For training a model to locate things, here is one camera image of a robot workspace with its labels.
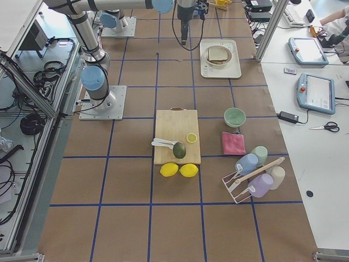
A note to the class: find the green bowl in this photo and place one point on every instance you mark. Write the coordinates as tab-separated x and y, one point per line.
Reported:
234	117

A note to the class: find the near teach pendant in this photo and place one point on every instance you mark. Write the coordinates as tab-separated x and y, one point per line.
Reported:
316	93

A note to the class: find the purple mug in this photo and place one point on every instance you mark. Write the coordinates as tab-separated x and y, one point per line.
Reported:
260	185

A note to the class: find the green mug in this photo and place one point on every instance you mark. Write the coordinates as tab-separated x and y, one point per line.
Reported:
262	153

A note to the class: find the blue mug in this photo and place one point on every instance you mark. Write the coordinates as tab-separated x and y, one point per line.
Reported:
246	164

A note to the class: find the left yellow lemon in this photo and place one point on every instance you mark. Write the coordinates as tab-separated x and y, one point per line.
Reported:
169	169

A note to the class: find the far teach pendant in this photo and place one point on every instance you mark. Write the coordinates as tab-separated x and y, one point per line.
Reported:
307	52

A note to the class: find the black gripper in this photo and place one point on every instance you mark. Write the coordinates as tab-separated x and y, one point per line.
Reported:
184	15

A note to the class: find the bread slice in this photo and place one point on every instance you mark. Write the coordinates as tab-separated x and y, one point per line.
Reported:
217	53

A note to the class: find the green avocado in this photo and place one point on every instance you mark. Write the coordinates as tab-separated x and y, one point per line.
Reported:
179	150

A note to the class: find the black power adapter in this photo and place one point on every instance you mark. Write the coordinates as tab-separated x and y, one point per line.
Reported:
288	117

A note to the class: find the right yellow lemon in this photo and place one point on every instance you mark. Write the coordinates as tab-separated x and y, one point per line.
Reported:
188	170

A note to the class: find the black scissors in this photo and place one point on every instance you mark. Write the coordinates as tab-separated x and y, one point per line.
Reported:
329	126

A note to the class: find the teach pendant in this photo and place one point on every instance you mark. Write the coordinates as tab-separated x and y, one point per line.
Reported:
316	93
307	52

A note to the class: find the white wire mug rack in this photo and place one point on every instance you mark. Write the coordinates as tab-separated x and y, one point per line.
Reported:
237	185

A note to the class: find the white plastic knife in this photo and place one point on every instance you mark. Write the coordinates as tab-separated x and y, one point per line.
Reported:
163	143

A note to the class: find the lemon half slice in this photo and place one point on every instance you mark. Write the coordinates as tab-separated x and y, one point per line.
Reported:
191	138

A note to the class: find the pink cloth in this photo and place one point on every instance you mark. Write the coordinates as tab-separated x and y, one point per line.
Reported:
233	144

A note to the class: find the wooden cutting board with handle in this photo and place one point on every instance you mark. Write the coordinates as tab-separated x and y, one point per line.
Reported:
174	125

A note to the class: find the yellow lemon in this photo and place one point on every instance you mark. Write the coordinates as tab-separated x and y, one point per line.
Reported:
188	170
169	169

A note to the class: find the cream mug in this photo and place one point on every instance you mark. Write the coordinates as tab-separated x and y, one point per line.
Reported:
278	175

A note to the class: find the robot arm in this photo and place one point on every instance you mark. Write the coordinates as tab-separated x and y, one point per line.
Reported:
114	20
94	77

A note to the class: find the white round plate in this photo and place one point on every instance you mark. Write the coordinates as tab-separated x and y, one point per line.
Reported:
220	63

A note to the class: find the white keyboard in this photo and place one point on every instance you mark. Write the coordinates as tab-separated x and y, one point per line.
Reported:
292	17

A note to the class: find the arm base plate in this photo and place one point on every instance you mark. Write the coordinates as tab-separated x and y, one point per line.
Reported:
111	109
128	32

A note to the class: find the cream tray with lettering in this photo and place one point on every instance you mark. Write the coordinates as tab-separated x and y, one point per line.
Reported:
227	69

